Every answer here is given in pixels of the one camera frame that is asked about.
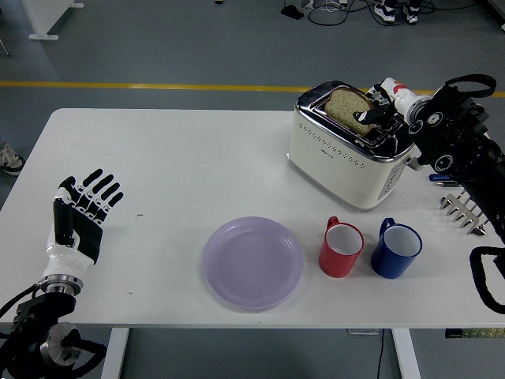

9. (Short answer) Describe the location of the black foot pedal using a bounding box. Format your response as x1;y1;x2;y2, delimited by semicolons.
279;4;305;20

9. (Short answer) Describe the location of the black table control panel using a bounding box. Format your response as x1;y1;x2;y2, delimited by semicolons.
444;327;505;340

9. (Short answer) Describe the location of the white table leg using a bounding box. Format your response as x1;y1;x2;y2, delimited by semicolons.
391;327;422;379
100;327;131;379

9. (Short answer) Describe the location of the blue enamel mug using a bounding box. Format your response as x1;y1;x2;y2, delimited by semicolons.
369;216;423;280

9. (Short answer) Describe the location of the black floor cable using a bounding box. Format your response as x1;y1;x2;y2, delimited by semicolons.
306;0;478;28

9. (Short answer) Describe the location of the cream and chrome toaster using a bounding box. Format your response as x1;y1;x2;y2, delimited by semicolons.
286;80;424;214

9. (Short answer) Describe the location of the white furniture base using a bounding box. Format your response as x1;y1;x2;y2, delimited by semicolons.
21;0;84;41

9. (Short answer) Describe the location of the silver metal toast rack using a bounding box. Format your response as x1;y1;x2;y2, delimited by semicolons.
438;189;490;237

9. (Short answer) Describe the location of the red enamel mug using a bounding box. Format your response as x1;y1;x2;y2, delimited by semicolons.
317;215;365;279

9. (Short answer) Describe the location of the person's grey white sneaker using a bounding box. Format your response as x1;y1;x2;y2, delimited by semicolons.
0;141;28;177

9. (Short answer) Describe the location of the purple plastic plate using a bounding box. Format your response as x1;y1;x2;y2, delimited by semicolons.
201;216;305;313

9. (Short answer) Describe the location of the brown bread slice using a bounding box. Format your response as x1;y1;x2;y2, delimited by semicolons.
324;87;376;137

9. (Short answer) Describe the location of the thin black hanging cable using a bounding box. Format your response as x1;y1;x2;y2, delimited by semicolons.
372;329;386;379

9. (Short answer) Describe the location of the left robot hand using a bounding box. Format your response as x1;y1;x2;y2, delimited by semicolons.
41;168;124;280

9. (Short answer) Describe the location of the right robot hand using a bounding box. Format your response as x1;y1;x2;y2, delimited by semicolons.
352;77;420;133

